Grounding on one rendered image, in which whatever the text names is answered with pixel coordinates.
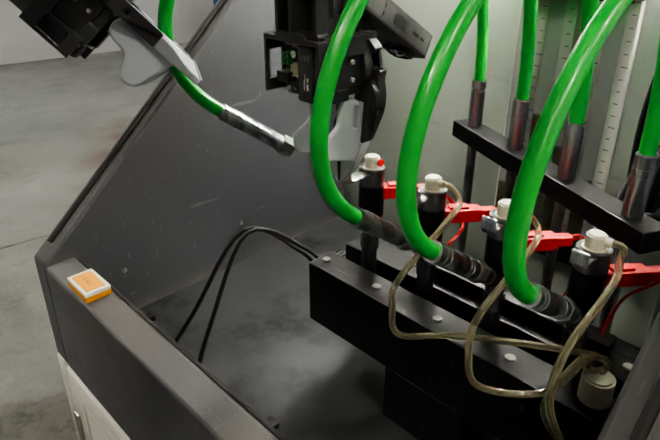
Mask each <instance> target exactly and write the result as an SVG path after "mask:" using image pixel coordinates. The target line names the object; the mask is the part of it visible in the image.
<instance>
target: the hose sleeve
mask: <svg viewBox="0 0 660 440"><path fill-rule="evenodd" d="M223 105H224V107H223V110H222V112H221V114H220V115H219V116H216V117H217V119H219V120H221V121H223V122H225V123H226V124H227V125H230V126H231V127H233V128H236V129H238V130H240V131H242V132H243V133H245V134H247V135H249V136H251V137H253V138H256V139H258V140H259V141H260V142H262V143H265V144H266V145H268V146H271V147H273V148H274V149H279V148H280V147H281V146H282V145H283V143H284V140H285V139H284V136H282V135H280V134H279V133H277V132H276V131H274V130H271V129H270V128H269V127H266V126H264V125H262V124H261V123H259V122H257V121H255V120H254V119H252V118H251V117H249V116H247V115H245V114H243V113H242V112H241V111H238V110H236V109H235V108H233V107H231V106H229V105H227V104H225V103H224V104H223Z"/></svg>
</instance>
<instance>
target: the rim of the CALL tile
mask: <svg viewBox="0 0 660 440"><path fill-rule="evenodd" d="M87 271H91V272H92V273H93V274H94V275H95V276H96V277H97V278H98V279H100V280H101V281H102V282H103V283H104V284H105V286H102V287H100V288H97V289H95V290H93V291H90V292H88V293H87V292H86V291H85V290H84V289H83V288H82V287H81V286H80V285H78V284H77V283H76V282H75V281H74V280H73V279H72V277H75V276H78V275H80V274H83V273H84V272H87ZM84 272H81V273H79V274H76V275H74V276H71V277H69V278H67V280H68V282H69V283H70V284H71V285H72V286H73V287H74V288H75V289H77V290H78V291H79V292H80V293H81V294H82V295H83V296H84V297H85V298H86V299H87V298H89V297H92V296H94V295H96V294H99V293H101V292H103V291H106V290H108V289H111V286H110V284H109V283H107V282H106V281H105V280H104V279H103V278H102V277H101V276H99V275H98V274H97V273H96V272H95V271H94V270H93V269H88V270H85V271H84Z"/></svg>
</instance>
